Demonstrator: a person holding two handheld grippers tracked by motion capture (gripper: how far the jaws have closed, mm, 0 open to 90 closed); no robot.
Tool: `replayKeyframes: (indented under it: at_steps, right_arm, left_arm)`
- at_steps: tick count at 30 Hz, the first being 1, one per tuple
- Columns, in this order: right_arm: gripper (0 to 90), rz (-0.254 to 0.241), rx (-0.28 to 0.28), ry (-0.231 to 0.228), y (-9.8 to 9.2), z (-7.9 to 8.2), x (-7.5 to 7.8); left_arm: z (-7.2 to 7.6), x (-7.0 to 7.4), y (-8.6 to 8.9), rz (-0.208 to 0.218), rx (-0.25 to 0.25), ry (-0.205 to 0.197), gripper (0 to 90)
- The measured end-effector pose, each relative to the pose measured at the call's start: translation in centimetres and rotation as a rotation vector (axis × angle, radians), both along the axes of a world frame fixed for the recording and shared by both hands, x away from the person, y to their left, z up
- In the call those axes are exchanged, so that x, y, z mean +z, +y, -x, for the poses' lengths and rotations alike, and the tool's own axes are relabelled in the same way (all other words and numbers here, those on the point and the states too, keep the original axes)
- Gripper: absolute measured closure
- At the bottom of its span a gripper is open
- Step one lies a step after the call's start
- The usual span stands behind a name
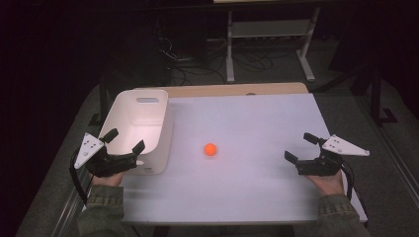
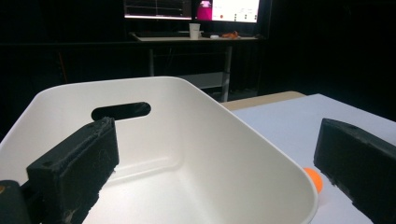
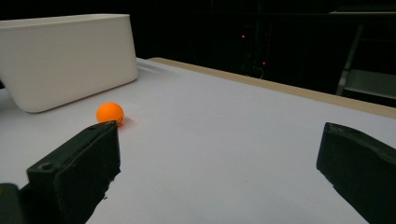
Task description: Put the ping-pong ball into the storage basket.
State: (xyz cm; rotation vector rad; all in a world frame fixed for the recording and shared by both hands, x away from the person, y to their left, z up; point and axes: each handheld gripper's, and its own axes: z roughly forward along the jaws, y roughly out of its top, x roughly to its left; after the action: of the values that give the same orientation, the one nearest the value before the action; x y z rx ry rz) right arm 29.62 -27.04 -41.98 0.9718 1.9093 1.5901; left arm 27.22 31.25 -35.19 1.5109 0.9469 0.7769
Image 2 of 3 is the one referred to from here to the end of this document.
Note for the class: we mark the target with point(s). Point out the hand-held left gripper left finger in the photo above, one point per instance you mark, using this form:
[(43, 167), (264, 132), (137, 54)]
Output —
[(74, 168)]

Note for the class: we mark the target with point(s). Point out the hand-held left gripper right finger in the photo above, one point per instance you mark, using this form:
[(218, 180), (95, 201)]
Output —
[(358, 165)]

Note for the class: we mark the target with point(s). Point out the orange ball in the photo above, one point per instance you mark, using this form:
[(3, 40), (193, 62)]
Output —
[(313, 179)]

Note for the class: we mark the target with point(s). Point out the white plastic bin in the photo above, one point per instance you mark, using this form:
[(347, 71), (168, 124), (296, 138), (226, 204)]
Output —
[(193, 149)]

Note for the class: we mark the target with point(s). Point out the small orange object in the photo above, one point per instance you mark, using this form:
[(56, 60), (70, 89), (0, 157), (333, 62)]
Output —
[(231, 34)]

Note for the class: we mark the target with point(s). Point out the white paper cup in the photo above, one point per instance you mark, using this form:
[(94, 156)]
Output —
[(194, 31)]

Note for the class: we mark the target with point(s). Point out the small white object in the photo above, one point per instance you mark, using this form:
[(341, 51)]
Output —
[(214, 36)]

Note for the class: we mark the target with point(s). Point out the computer monitor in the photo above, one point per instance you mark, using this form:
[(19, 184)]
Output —
[(236, 9)]

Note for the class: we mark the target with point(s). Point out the pink bottle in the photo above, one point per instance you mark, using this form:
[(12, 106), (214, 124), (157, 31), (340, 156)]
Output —
[(204, 11)]

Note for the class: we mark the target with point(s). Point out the white metal frame desk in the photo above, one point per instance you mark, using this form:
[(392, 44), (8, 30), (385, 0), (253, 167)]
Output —
[(193, 39)]

